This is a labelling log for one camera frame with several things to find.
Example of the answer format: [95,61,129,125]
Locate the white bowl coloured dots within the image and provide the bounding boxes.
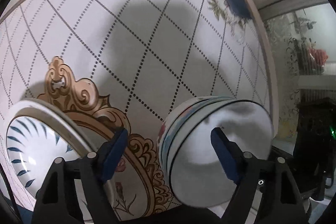
[157,97,205,169]

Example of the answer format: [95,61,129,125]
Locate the white bowl dark rim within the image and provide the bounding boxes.
[160,97,237,182]
[167,100,274,208]

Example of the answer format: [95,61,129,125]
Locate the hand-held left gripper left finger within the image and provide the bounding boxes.
[31,128,129,224]

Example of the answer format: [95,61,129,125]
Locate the white plate grey flower print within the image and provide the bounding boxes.
[8,99,117,214]

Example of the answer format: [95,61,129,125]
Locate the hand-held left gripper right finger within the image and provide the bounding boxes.
[211,127,307,224]

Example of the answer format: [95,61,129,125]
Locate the white plate blue stripe pattern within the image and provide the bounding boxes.
[5,114,84,199]

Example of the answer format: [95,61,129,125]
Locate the frosted pattern glass door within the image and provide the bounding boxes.
[259,4,336,140]

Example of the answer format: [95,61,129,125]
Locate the diamond pattern floral tablecloth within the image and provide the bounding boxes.
[0,0,279,222]

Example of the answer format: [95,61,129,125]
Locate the white plate small dark print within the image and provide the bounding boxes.
[9,99,116,203]

